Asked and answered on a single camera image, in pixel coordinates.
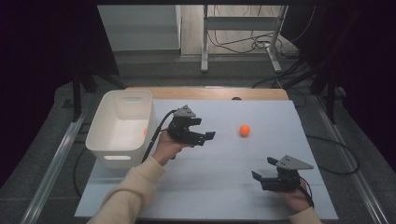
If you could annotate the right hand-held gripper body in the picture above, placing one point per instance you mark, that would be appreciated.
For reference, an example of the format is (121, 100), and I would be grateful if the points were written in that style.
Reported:
(286, 180)

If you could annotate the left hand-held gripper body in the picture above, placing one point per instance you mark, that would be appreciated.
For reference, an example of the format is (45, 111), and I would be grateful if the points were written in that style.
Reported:
(180, 129)

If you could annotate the orange ping-pong ball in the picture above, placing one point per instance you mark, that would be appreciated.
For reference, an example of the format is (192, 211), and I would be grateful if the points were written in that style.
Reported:
(245, 130)

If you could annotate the white plastic basket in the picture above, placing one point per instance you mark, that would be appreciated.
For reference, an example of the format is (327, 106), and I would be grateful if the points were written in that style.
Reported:
(124, 140)

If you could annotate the person's right hand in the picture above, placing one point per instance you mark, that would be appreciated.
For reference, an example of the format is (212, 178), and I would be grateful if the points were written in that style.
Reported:
(295, 199)

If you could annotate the person's left hand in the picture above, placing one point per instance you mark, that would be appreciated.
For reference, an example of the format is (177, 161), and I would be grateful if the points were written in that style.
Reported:
(165, 147)

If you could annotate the wooden table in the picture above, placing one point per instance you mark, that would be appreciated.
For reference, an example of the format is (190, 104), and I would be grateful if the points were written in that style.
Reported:
(202, 93)

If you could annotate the black stand leg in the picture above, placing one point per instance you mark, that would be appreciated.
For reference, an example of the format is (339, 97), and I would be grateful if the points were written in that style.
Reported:
(76, 93)
(330, 93)

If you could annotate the grey metal stand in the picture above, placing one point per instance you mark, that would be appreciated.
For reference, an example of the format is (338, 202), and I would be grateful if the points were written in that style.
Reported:
(239, 23)

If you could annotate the white board panel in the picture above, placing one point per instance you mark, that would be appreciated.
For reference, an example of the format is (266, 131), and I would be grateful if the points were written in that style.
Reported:
(140, 28)

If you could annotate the aluminium rail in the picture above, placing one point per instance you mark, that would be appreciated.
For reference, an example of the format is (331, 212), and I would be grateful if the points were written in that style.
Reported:
(53, 174)
(351, 174)

